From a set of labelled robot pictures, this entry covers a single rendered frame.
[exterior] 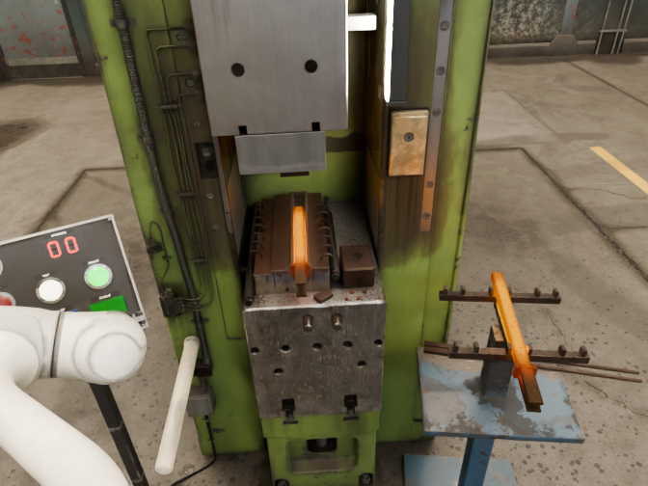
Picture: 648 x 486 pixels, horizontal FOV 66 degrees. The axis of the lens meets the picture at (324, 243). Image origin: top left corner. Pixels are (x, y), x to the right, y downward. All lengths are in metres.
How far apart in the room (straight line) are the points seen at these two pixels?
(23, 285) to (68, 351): 0.45
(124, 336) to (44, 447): 0.23
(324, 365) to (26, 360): 0.87
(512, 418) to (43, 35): 7.31
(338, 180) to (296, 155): 0.59
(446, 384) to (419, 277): 0.32
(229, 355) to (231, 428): 0.39
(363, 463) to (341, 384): 0.43
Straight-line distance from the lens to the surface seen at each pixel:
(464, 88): 1.32
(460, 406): 1.46
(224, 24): 1.08
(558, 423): 1.50
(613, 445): 2.39
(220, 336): 1.67
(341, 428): 1.70
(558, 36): 7.96
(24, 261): 1.27
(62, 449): 0.62
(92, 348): 0.80
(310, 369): 1.48
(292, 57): 1.08
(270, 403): 1.59
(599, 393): 2.54
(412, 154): 1.31
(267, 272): 1.33
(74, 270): 1.26
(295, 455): 1.90
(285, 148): 1.14
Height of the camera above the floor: 1.77
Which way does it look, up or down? 34 degrees down
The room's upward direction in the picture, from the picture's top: 2 degrees counter-clockwise
